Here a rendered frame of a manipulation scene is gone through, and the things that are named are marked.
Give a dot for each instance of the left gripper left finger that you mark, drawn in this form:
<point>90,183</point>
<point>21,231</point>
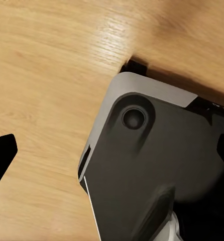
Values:
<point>8,150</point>

